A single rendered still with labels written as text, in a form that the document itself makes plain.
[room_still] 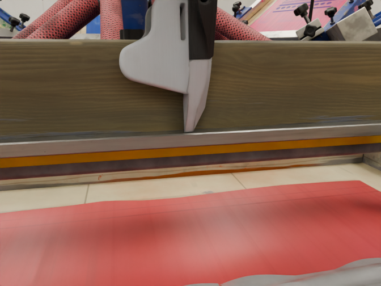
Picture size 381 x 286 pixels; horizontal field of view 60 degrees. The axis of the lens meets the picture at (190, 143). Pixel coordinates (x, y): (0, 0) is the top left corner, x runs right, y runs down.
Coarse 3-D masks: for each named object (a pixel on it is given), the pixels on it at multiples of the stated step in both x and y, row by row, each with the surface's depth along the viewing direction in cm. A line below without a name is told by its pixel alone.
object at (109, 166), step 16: (368, 144) 30; (128, 160) 26; (144, 160) 26; (160, 160) 26; (176, 160) 27; (192, 160) 27; (208, 160) 27; (224, 160) 27; (240, 160) 28; (256, 160) 28; (272, 160) 29; (0, 176) 24; (16, 176) 24; (32, 176) 25; (48, 176) 25
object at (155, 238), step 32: (0, 224) 28; (32, 224) 28; (64, 224) 28; (96, 224) 28; (128, 224) 28; (160, 224) 28; (0, 256) 24; (32, 256) 24; (64, 256) 24; (96, 256) 24; (128, 256) 24; (160, 256) 24; (192, 256) 24
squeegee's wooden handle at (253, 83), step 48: (0, 48) 21; (48, 48) 22; (96, 48) 22; (240, 48) 24; (288, 48) 25; (336, 48) 26; (0, 96) 22; (48, 96) 22; (96, 96) 23; (144, 96) 24; (240, 96) 25; (288, 96) 26; (336, 96) 27
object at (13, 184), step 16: (288, 160) 41; (304, 160) 42; (320, 160) 42; (336, 160) 43; (352, 160) 43; (368, 160) 42; (64, 176) 36; (80, 176) 36; (96, 176) 36; (112, 176) 37; (128, 176) 37; (144, 176) 38; (160, 176) 38; (176, 176) 38
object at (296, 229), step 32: (224, 192) 34; (256, 192) 34; (288, 192) 34; (320, 192) 34; (352, 192) 34; (192, 224) 28; (224, 224) 28; (256, 224) 28; (288, 224) 28; (320, 224) 28; (352, 224) 28; (224, 256) 24; (256, 256) 24; (288, 256) 24; (320, 256) 24; (352, 256) 24
